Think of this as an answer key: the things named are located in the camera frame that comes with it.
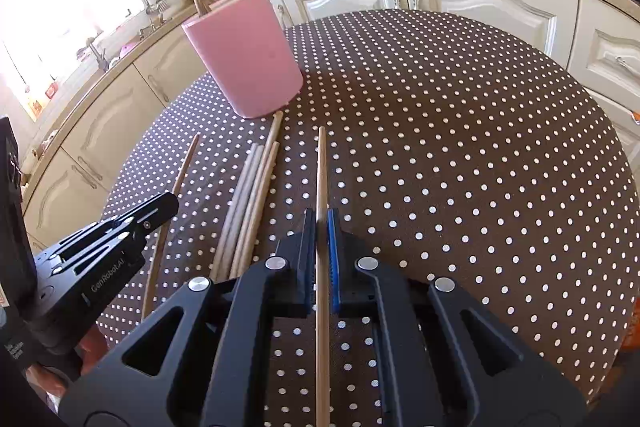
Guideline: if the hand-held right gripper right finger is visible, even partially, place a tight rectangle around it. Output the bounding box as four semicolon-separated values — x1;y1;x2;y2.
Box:
326;207;586;427

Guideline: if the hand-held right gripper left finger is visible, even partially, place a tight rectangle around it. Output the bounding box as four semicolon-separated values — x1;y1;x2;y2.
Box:
59;208;318;427

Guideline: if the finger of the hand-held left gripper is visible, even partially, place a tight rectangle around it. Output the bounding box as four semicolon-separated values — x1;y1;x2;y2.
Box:
52;202;180;275
50;193;177;260

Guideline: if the pink cylindrical cup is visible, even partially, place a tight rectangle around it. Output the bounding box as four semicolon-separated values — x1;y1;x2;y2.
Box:
181;0;305;118

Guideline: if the metal sink faucet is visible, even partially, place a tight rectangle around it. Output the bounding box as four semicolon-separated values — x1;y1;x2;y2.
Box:
86;37;110;74

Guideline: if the brown polka dot tablecloth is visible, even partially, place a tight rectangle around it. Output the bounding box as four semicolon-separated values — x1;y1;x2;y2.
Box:
97;9;640;427

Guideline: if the kitchen window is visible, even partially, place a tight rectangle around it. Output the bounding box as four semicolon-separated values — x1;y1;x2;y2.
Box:
0;0;183;118

